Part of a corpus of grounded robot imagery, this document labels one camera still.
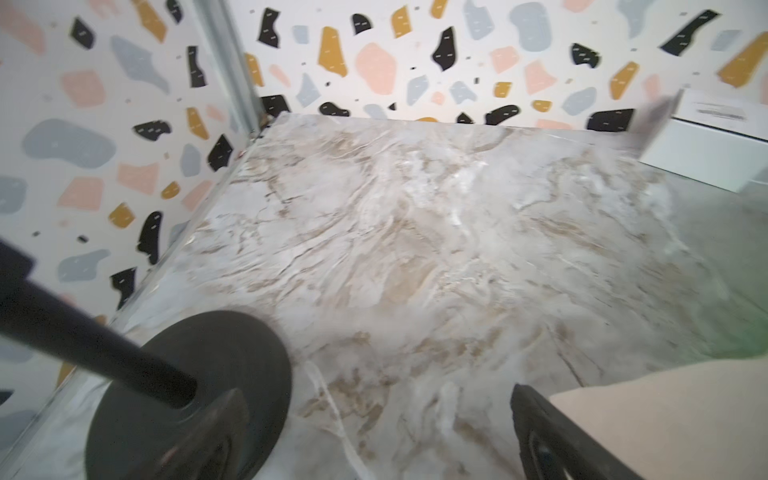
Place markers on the white small box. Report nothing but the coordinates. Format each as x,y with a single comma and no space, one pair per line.
715,140

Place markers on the white plastic bag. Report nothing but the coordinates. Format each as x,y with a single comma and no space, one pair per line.
702,421

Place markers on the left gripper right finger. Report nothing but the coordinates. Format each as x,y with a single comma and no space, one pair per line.
553,447

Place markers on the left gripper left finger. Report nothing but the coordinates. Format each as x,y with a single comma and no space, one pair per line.
210,449

